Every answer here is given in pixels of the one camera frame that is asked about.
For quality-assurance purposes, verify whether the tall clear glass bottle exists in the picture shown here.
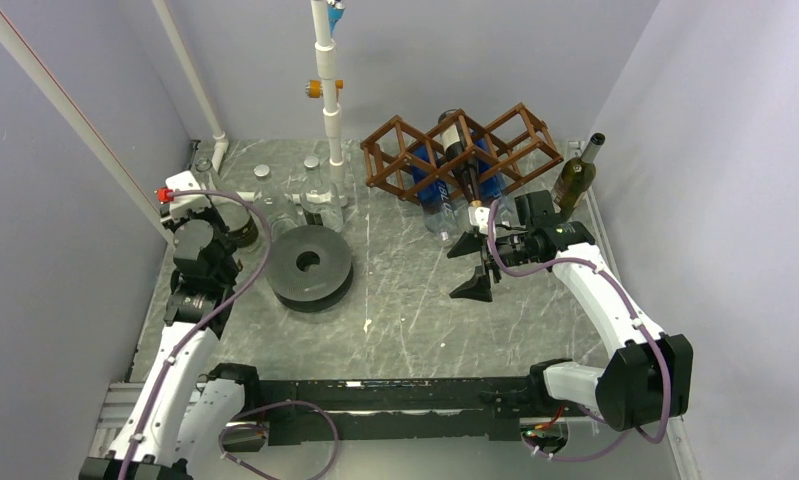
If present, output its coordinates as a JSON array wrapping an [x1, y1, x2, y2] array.
[[191, 157, 260, 252]]

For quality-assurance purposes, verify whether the dark green wine bottle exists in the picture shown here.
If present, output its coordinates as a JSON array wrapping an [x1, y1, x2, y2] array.
[[552, 132, 606, 221]]

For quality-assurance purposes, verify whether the short clear glass bottle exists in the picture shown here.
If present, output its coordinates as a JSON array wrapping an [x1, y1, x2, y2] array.
[[299, 155, 344, 232]]

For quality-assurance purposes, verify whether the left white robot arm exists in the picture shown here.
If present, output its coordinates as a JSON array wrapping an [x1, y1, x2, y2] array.
[[78, 189, 263, 479]]

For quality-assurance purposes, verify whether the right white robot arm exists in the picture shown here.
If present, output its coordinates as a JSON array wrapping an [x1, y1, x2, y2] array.
[[448, 191, 693, 443]]

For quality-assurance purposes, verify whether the blue square bottle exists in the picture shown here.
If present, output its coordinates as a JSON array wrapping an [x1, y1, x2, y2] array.
[[417, 180, 458, 246], [475, 138, 515, 215]]

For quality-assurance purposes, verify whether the clear bottle silver cap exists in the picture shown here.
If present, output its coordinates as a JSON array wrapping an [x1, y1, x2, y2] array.
[[253, 164, 300, 240]]

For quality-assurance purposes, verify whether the brown wooden wine rack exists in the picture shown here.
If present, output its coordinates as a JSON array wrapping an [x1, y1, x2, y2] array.
[[360, 103, 564, 204]]

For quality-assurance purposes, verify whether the black round spool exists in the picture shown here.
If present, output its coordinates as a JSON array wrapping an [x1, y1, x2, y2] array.
[[266, 225, 354, 313]]

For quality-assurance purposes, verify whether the orange pipe clamp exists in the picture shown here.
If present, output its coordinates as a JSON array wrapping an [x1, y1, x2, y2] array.
[[306, 79, 345, 99]]

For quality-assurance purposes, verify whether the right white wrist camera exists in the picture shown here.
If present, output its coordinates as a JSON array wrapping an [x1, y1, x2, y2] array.
[[468, 206, 497, 238]]

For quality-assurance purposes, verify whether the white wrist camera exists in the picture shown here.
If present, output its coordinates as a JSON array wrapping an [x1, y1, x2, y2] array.
[[468, 206, 497, 238], [156, 171, 211, 219]]

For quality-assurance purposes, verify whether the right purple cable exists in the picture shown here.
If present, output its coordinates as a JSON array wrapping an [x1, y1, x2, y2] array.
[[486, 198, 673, 465]]

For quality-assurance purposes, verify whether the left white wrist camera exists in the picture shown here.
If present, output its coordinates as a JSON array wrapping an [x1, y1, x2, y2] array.
[[156, 171, 211, 219]]

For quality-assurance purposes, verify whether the white pvc pipe frame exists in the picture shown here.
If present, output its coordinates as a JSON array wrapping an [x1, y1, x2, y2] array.
[[0, 1, 345, 241]]

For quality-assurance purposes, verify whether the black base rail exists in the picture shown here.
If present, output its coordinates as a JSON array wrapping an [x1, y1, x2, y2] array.
[[233, 376, 576, 446]]

